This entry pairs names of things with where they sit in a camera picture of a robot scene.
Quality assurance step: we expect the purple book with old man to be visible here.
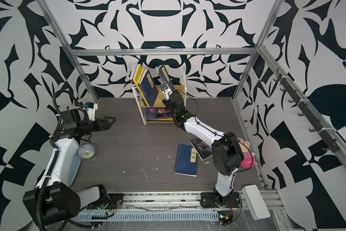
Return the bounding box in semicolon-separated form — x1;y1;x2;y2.
145;107;173;121

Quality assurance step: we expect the small blue book yellow label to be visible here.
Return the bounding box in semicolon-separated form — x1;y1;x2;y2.
139;69;158;107

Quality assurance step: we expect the blue book underneath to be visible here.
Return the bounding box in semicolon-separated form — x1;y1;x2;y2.
174;144;198;177

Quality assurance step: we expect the blue book front yellow label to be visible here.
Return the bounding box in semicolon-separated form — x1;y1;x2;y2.
139;69;153;107

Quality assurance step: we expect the yellow cartoon cover book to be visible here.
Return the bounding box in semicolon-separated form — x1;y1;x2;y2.
137;65;149;107

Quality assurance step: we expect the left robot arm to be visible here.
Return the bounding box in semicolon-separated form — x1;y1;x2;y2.
23;90;116;231

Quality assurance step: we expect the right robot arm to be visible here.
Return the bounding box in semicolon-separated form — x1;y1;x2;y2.
163;90;253;208

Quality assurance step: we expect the wooden white-framed bookshelf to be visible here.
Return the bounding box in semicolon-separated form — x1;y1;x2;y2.
130;64;187;125

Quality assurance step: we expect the light blue pencil case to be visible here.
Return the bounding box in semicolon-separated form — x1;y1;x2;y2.
68;155;81;187

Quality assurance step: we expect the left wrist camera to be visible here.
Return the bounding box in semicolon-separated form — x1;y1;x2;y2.
83;102;98;121

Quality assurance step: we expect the white box on rail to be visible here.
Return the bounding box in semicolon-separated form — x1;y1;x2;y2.
242;185;271;220

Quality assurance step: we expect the wall hook rail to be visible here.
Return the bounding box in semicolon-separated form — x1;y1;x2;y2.
274;69;341;153

